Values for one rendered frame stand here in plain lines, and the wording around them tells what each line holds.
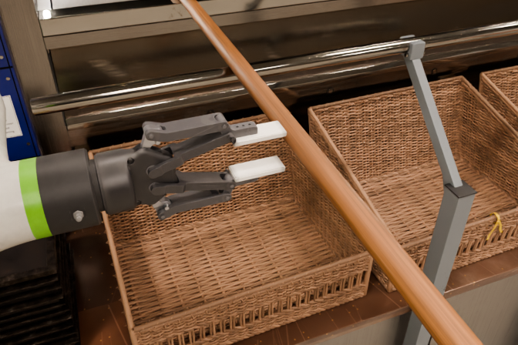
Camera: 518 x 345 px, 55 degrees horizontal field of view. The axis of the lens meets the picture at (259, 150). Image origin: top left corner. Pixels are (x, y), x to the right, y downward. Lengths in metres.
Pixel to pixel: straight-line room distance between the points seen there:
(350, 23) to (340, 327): 0.80
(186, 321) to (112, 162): 0.55
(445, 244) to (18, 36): 1.00
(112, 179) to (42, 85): 0.70
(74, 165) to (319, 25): 0.95
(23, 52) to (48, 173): 0.67
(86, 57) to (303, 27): 0.56
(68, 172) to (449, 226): 0.74
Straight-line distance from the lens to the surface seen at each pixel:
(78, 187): 0.58
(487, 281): 1.43
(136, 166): 0.60
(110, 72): 1.27
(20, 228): 0.59
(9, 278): 1.06
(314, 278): 1.14
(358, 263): 1.18
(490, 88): 1.75
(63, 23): 1.21
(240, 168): 0.66
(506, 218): 1.40
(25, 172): 0.59
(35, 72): 1.25
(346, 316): 1.24
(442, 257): 1.12
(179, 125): 0.59
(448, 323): 0.47
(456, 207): 1.03
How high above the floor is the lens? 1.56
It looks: 35 degrees down
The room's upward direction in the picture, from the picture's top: straight up
